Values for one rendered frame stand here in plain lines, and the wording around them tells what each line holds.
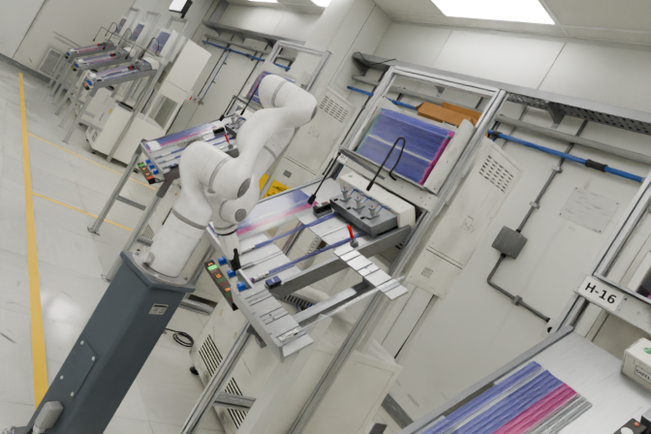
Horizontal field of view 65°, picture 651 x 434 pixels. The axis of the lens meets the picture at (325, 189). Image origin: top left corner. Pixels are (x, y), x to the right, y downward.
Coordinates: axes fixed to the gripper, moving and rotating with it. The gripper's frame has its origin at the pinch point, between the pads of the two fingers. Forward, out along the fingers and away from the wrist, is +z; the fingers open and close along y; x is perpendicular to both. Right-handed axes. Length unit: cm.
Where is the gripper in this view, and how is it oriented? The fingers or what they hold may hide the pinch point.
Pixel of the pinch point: (235, 264)
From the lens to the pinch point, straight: 192.5
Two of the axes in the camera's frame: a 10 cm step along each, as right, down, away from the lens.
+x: 8.6, -3.3, 4.0
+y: 5.0, 3.3, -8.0
